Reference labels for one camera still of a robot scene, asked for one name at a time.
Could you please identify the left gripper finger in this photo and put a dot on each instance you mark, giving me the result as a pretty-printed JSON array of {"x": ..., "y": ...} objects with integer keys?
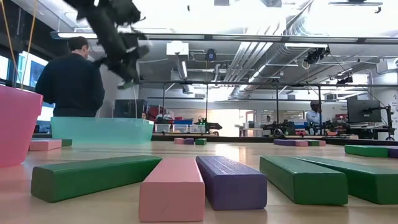
[{"x": 124, "y": 73}]

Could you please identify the pink wooden block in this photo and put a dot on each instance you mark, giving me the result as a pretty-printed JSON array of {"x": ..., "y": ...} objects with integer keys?
[
  {"x": 45, "y": 145},
  {"x": 301, "y": 143},
  {"x": 322, "y": 143},
  {"x": 172, "y": 193},
  {"x": 179, "y": 141}
]

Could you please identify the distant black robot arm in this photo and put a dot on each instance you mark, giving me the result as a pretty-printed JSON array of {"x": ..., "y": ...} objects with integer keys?
[{"x": 211, "y": 126}]

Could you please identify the black equipment case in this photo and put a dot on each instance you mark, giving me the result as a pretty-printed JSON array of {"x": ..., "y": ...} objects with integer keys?
[{"x": 129, "y": 109}]

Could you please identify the person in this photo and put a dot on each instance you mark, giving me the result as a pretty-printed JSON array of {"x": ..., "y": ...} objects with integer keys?
[
  {"x": 312, "y": 116},
  {"x": 144, "y": 115},
  {"x": 71, "y": 84}
]

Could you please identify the white square ceiling box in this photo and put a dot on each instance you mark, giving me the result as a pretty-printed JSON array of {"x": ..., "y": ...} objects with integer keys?
[{"x": 177, "y": 48}]

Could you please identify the green translucent plastic bin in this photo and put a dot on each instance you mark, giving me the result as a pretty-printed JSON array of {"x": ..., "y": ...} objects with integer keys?
[{"x": 102, "y": 130}]

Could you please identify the clear storage box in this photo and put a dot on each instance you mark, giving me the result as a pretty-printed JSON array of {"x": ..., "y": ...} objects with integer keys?
[
  {"x": 181, "y": 128},
  {"x": 162, "y": 128},
  {"x": 197, "y": 128}
]

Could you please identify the black round ceiling speaker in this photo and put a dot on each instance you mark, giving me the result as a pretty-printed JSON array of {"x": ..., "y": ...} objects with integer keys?
[{"x": 211, "y": 55}]

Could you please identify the overhead light bar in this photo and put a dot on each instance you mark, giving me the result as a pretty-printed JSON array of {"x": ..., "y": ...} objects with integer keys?
[{"x": 217, "y": 37}]

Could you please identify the red plastic bin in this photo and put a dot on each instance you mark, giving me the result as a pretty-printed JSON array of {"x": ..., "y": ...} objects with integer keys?
[{"x": 15, "y": 124}]

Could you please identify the silver ceiling ducts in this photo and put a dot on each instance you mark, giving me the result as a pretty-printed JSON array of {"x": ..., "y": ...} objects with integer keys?
[{"x": 245, "y": 59}]

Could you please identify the distant cluttered workbench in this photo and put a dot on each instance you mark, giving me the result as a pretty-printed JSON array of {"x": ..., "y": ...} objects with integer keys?
[{"x": 292, "y": 127}]

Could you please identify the black ceiling fixture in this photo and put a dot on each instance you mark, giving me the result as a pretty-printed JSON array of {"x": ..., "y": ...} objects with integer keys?
[{"x": 356, "y": 3}]

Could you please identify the black computer monitor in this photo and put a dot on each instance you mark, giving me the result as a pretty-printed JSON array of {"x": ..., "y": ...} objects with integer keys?
[{"x": 363, "y": 111}]

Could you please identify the glass window wall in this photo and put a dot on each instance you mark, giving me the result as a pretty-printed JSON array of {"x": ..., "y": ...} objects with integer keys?
[{"x": 34, "y": 71}]

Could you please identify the black metal rack frame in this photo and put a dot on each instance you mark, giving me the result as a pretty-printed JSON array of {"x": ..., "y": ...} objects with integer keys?
[{"x": 236, "y": 84}]

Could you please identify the black ceiling camera rig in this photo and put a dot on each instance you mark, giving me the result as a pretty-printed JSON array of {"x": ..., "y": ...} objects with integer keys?
[{"x": 315, "y": 56}]

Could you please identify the small black ceiling camera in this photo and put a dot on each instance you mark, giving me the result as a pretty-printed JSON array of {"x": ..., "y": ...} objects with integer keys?
[{"x": 345, "y": 80}]

